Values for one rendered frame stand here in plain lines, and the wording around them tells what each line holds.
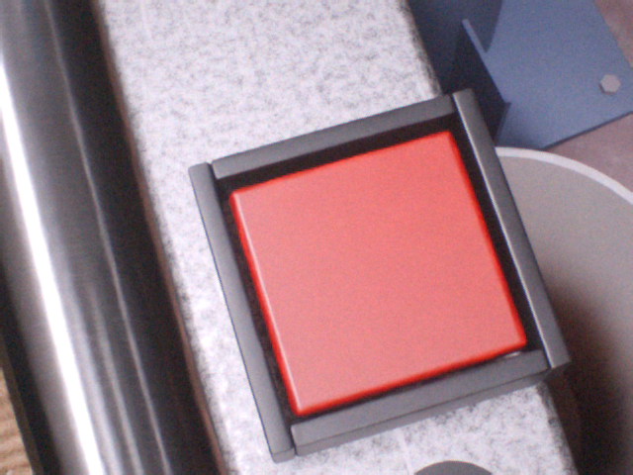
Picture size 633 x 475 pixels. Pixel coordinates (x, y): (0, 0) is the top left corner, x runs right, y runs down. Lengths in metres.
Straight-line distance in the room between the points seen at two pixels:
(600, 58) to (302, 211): 1.09
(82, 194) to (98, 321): 0.04
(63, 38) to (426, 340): 0.14
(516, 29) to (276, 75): 1.05
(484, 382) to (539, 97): 1.06
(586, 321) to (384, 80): 0.81
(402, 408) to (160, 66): 0.12
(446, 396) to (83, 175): 0.11
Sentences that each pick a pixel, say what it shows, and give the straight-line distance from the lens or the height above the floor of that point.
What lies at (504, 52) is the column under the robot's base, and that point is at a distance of 1.38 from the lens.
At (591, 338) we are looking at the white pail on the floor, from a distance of 1.16.
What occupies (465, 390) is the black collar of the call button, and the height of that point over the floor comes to 0.93.
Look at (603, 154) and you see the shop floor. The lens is 1.36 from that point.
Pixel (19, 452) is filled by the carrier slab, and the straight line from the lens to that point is 0.31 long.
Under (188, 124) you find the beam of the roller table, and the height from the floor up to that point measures 0.92.
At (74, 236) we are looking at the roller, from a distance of 0.33.
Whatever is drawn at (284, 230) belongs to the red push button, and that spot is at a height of 0.93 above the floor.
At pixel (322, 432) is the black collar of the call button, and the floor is 0.93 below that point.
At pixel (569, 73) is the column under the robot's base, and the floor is 0.01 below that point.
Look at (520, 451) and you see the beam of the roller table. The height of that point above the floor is 0.92.
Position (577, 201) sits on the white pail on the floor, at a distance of 0.98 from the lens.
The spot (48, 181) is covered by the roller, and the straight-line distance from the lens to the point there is 0.34.
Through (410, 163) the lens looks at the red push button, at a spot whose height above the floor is 0.93.
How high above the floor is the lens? 1.23
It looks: 72 degrees down
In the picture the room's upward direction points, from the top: 1 degrees counter-clockwise
